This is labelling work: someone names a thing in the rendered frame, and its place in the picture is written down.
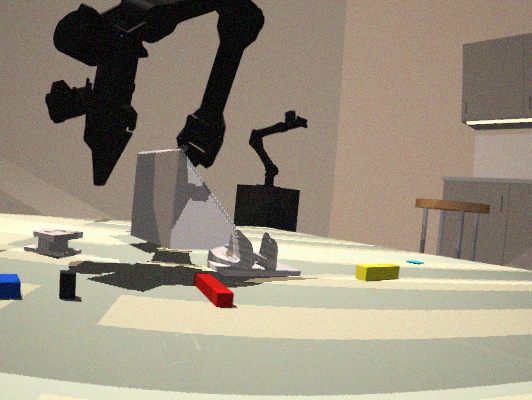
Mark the blue rectangular block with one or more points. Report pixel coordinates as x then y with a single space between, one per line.
10 286

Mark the red rectangular bar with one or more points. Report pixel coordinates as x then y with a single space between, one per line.
213 290

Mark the yellow rectangular block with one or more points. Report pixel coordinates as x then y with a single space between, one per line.
367 272

